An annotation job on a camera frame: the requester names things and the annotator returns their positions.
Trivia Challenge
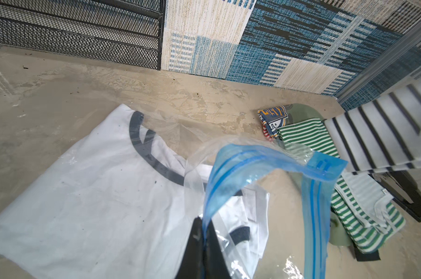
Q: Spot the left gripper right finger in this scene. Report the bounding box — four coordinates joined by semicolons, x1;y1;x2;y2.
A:
204;222;231;279

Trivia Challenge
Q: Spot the black wire mesh shelf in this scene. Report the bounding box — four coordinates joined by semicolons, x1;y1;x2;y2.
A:
0;0;166;70

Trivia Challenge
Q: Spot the black white striped garment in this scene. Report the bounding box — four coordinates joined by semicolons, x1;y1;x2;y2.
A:
324;79;421;174

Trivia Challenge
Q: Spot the green white striped garment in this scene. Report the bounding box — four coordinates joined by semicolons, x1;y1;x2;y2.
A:
277;118;406;253

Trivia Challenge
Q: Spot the red white striped tank top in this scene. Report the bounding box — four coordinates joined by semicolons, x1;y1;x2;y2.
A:
262;125;275;141

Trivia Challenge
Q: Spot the white tank top navy trim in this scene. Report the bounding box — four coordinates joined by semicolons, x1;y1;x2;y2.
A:
0;103;270;279

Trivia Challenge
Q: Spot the clear vacuum bag blue zipper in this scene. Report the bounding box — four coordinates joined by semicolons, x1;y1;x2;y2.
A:
0;52;349;279

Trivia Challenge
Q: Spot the black stapler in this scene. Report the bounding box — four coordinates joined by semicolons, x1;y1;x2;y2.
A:
370;171;421;223

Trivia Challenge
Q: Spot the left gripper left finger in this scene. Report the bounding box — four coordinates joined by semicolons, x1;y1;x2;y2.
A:
175;217;203;279

